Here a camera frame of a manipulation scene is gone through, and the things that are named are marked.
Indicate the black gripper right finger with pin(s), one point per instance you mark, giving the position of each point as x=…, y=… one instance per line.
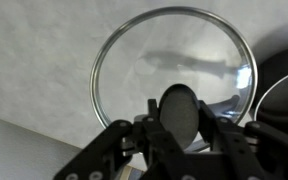
x=250, y=150

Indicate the glass lid with black knob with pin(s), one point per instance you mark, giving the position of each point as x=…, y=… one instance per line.
x=179, y=115

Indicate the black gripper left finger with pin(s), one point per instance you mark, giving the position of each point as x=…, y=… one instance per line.
x=117, y=146

